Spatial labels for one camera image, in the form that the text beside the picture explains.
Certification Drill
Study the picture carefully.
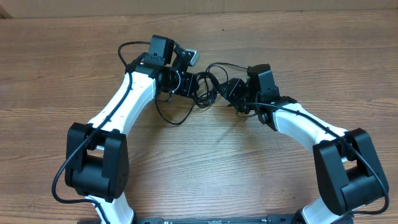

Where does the black cable bundle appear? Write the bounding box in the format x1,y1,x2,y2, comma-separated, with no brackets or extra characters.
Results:
154,62,249,126

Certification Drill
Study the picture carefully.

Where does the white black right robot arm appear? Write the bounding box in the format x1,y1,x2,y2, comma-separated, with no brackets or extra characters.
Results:
216,64,390,223

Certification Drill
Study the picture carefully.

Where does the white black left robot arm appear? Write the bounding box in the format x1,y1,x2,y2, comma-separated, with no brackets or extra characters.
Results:
60,35,198,223

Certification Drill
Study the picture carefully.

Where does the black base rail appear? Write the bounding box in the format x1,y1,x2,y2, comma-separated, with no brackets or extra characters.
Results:
77,213,355,224

